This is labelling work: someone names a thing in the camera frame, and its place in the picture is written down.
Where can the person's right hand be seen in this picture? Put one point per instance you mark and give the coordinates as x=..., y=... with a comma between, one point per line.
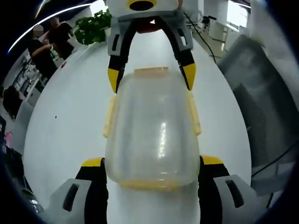
x=148, y=26

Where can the clear container with yellow buckles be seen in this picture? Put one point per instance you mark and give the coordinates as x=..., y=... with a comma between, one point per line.
x=151, y=116

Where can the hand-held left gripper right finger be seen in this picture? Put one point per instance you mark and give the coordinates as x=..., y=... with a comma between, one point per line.
x=224, y=200

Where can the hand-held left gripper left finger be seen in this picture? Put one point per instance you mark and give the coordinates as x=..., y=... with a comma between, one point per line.
x=77, y=200

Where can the small red object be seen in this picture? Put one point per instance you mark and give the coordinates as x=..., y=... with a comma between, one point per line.
x=63, y=65

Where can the potted green plant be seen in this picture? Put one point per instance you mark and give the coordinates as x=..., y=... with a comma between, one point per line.
x=93, y=29

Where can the ceiling light strip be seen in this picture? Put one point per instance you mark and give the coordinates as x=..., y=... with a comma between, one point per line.
x=35, y=28

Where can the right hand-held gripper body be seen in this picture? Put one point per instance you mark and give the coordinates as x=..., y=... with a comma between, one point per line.
x=116, y=5

